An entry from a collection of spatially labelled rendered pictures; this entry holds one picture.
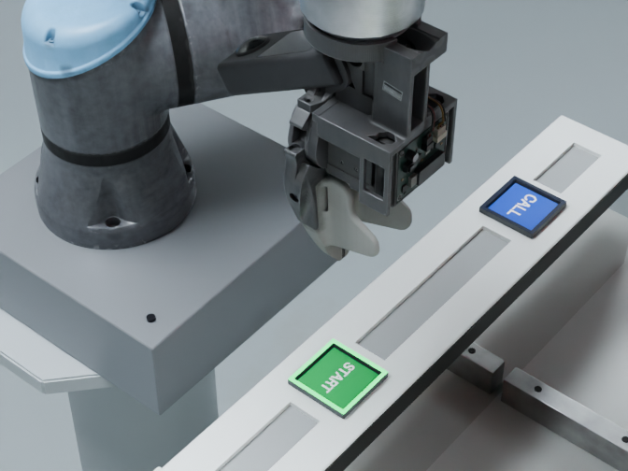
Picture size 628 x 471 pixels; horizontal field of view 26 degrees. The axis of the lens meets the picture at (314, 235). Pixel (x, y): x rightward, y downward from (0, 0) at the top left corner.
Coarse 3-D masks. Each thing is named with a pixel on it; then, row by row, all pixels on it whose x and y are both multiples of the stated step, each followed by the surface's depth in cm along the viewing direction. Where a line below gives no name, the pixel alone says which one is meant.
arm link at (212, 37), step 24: (192, 0) 115; (216, 0) 115; (240, 0) 114; (264, 0) 115; (288, 0) 116; (192, 24) 114; (216, 24) 115; (240, 24) 115; (264, 24) 115; (288, 24) 116; (192, 48) 114; (216, 48) 115; (216, 72) 116; (216, 96) 119
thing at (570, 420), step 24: (504, 384) 121; (528, 384) 120; (528, 408) 120; (552, 408) 118; (576, 408) 118; (576, 432) 118; (600, 432) 116; (624, 432) 116; (600, 456) 117; (624, 456) 115
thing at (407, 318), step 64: (576, 128) 129; (576, 192) 122; (448, 256) 116; (512, 256) 116; (384, 320) 111; (448, 320) 111; (256, 384) 106; (384, 384) 106; (192, 448) 101; (256, 448) 102; (320, 448) 101
